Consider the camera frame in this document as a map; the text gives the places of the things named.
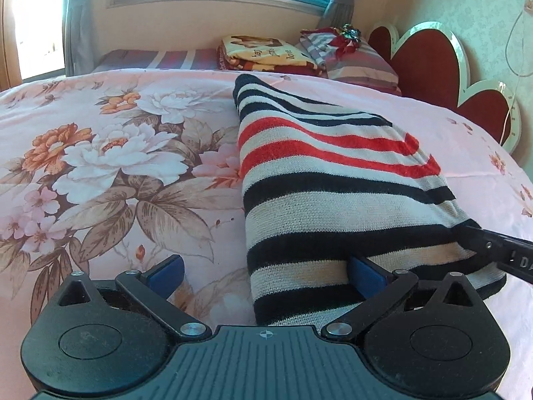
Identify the striped knit sweater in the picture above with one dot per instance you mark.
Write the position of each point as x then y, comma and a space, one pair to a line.
323, 184

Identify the shiny ribbon bow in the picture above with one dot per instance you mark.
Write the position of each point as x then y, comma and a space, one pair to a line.
350, 34

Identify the striped pillow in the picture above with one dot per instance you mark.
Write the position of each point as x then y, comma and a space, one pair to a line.
348, 62

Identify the grey left curtain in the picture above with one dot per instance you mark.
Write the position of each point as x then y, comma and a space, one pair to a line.
78, 37

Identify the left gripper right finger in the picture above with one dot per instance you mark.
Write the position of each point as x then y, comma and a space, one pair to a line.
383, 292

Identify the yellow red folded blanket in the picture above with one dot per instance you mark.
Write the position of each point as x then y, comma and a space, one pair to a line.
251, 53

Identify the brown wooden door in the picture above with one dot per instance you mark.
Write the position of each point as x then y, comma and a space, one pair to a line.
10, 75

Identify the red heart-shaped headboard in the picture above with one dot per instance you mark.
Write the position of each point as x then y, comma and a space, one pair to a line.
433, 67

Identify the pink floral bed sheet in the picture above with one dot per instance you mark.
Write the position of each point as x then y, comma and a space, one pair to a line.
116, 170

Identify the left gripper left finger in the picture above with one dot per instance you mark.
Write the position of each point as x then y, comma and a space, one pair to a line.
148, 292

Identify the striped mattress cover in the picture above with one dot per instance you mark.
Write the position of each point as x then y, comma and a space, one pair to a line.
202, 59

